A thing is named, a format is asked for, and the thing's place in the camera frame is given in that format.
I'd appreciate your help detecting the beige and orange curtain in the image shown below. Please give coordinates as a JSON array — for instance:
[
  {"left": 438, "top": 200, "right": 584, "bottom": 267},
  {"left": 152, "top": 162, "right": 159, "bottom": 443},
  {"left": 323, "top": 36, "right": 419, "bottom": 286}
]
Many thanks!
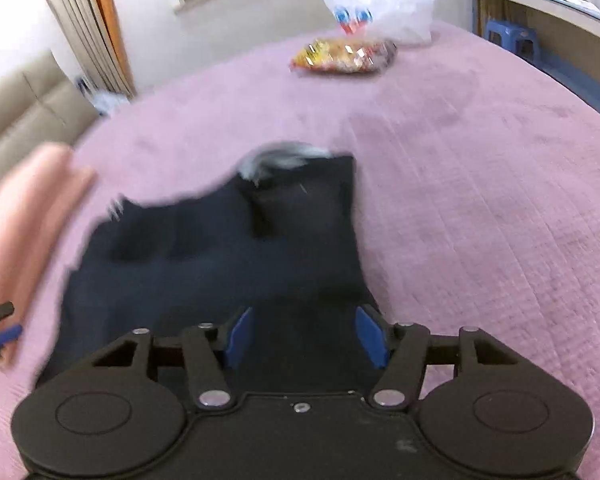
[{"left": 30, "top": 0, "right": 137, "bottom": 100}]

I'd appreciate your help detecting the beige padded headboard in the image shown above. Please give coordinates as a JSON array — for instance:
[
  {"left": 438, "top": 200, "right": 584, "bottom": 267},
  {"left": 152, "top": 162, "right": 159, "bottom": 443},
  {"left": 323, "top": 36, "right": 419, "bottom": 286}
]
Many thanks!
[{"left": 0, "top": 50, "right": 103, "bottom": 173}]

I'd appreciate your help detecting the yellow red snack packet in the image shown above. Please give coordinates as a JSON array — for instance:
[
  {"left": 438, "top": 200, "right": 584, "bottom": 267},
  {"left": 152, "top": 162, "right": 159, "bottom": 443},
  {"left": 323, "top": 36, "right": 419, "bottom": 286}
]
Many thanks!
[{"left": 290, "top": 37, "right": 398, "bottom": 76}]

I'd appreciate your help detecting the folded pink blanket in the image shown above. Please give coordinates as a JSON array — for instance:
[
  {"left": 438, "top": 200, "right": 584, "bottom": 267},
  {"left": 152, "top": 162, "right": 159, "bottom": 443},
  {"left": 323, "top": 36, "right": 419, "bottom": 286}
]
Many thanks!
[{"left": 0, "top": 142, "right": 98, "bottom": 368}]

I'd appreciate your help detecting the blue plastic stool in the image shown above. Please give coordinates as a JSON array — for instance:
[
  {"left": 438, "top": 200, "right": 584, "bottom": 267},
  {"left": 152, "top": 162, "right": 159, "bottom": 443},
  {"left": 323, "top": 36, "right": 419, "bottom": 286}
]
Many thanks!
[{"left": 485, "top": 20, "right": 539, "bottom": 63}]

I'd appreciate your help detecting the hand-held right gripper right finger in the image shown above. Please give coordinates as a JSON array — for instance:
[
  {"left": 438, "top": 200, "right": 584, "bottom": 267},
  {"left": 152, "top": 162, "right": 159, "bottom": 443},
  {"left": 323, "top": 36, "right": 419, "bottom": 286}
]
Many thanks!
[{"left": 355, "top": 304, "right": 523, "bottom": 411}]

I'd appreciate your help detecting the white bag with print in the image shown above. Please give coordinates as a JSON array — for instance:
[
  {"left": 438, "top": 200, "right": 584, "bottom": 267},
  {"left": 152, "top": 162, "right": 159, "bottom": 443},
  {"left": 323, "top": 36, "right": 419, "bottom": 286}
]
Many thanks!
[{"left": 75, "top": 77, "right": 132, "bottom": 117}]

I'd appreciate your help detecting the blue desk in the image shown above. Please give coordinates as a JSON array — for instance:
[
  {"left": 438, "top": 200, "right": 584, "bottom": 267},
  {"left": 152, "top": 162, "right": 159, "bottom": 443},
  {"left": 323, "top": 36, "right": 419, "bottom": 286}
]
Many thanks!
[{"left": 461, "top": 0, "right": 600, "bottom": 133}]

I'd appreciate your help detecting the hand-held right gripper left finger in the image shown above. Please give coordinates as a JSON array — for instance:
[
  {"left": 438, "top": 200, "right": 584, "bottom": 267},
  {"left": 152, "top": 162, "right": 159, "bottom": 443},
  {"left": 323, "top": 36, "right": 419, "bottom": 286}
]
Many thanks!
[{"left": 87, "top": 305, "right": 255, "bottom": 411}]

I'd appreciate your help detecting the white plastic bag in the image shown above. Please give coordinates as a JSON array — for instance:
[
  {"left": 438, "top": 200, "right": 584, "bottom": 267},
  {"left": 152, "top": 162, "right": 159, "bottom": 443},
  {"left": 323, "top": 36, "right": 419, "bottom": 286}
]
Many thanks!
[{"left": 314, "top": 0, "right": 439, "bottom": 47}]

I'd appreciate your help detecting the black striped hoodie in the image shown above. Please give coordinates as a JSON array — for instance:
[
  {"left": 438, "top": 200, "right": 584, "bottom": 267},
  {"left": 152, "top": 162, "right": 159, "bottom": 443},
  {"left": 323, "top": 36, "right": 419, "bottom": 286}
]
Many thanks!
[{"left": 35, "top": 141, "right": 383, "bottom": 396}]

